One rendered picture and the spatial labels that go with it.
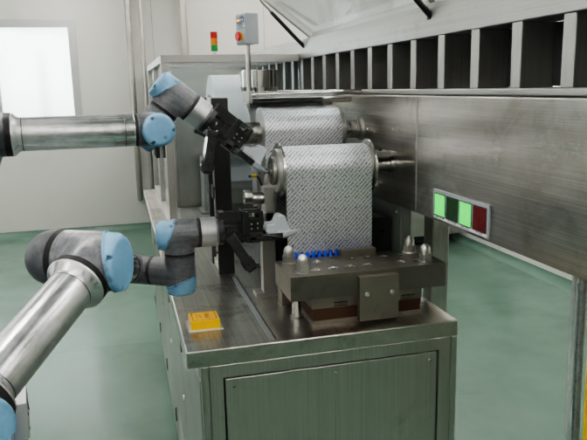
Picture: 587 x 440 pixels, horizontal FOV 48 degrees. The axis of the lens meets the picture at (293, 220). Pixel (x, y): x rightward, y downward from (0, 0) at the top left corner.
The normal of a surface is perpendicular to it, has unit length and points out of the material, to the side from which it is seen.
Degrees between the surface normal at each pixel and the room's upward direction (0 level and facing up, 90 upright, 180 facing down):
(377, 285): 90
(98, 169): 90
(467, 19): 90
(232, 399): 90
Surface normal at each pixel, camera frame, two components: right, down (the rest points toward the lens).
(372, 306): 0.25, 0.18
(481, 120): -0.97, 0.07
